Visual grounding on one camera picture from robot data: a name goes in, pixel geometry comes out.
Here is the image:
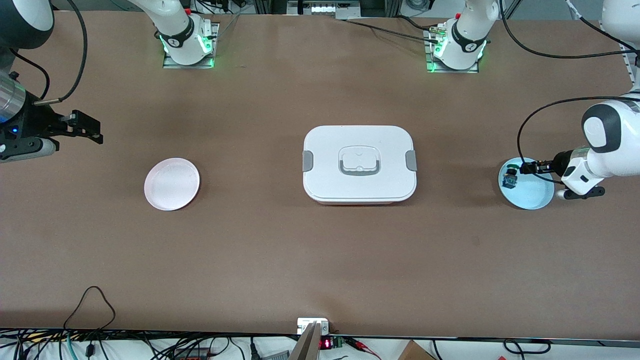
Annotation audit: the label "light blue round plate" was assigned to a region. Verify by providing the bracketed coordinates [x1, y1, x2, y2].
[498, 156, 555, 211]

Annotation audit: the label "pink round plate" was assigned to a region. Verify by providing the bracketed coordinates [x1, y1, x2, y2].
[144, 158, 201, 211]

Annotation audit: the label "white lunch box grey clips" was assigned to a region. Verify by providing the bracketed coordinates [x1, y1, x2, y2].
[302, 125, 417, 206]

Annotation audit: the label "brown cardboard box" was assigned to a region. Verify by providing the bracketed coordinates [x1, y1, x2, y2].
[397, 340, 437, 360]

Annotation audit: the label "black equipment with light strip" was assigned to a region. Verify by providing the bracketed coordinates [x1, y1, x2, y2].
[287, 0, 362, 20]

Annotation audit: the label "small white box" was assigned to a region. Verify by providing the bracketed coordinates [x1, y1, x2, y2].
[297, 318, 330, 335]

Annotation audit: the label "grey aluminium bar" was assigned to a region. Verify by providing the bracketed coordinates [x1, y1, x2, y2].
[289, 322, 322, 360]

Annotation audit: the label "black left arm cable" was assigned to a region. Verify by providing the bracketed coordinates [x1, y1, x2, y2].
[500, 0, 640, 186]

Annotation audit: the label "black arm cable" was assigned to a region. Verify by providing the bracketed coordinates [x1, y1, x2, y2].
[500, 0, 640, 186]
[10, 0, 88, 105]

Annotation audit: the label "green push-button switch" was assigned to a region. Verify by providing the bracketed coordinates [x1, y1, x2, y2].
[501, 166, 521, 190]

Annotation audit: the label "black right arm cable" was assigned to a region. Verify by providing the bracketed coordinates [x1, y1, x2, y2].
[10, 0, 88, 105]

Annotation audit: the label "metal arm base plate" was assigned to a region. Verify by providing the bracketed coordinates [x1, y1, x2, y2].
[424, 27, 481, 74]
[162, 22, 221, 69]

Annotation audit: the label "aluminium frame profile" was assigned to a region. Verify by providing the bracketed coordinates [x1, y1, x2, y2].
[620, 42, 640, 93]

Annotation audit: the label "black looped cable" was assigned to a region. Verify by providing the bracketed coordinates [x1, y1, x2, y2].
[62, 285, 117, 333]

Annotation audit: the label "black coiled cable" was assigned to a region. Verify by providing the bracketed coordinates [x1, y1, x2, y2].
[502, 338, 552, 355]

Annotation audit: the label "black cable across table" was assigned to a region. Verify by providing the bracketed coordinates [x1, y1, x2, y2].
[345, 15, 443, 43]

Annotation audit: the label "black cable tangle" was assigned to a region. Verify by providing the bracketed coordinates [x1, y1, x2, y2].
[0, 327, 301, 360]

